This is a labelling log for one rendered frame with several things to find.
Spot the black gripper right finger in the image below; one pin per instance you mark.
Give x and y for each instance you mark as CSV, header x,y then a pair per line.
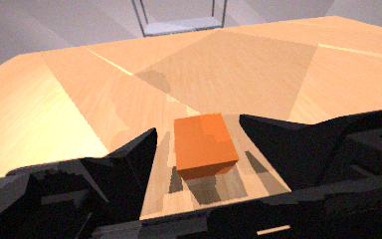
x,y
301,153

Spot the orange block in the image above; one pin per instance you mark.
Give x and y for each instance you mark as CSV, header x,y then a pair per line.
x,y
203,146

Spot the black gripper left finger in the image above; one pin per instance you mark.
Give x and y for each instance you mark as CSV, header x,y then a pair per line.
x,y
118,180

